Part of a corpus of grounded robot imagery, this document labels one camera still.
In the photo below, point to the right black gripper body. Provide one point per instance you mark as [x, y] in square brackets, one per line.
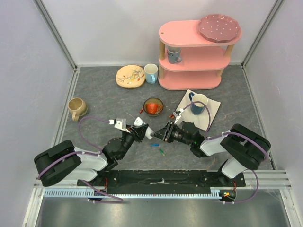
[168, 132]

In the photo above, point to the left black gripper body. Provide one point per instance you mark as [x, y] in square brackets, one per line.
[136, 135]

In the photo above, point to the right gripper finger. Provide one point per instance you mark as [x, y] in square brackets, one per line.
[160, 136]
[162, 131]

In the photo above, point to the white remote control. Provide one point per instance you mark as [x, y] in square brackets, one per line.
[142, 125]

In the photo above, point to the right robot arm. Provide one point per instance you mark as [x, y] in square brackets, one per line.
[248, 149]

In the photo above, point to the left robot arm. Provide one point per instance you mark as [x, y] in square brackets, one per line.
[65, 160]

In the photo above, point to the orange cup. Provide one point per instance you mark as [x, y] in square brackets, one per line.
[153, 108]

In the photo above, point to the dark blue mug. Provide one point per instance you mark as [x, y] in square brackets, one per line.
[199, 101]

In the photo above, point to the yellow floral plate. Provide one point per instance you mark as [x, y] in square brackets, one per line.
[130, 76]

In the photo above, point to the light blue mug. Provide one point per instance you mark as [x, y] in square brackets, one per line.
[151, 73]

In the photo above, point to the beige ceramic mug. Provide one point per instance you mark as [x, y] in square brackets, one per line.
[78, 108]

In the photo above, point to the pink three-tier shelf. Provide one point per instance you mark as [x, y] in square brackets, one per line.
[202, 63]

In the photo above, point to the grey mug on shelf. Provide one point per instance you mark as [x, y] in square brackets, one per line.
[174, 55]

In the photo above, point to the pink polka dot plate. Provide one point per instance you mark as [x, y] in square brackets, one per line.
[218, 28]

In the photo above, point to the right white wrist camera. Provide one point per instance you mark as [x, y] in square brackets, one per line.
[178, 116]

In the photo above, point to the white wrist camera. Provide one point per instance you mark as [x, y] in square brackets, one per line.
[119, 123]
[178, 116]

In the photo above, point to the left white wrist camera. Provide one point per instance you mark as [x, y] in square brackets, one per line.
[119, 123]

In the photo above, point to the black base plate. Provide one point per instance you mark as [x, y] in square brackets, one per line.
[164, 181]

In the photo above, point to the white cable duct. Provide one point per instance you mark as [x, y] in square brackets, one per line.
[91, 194]

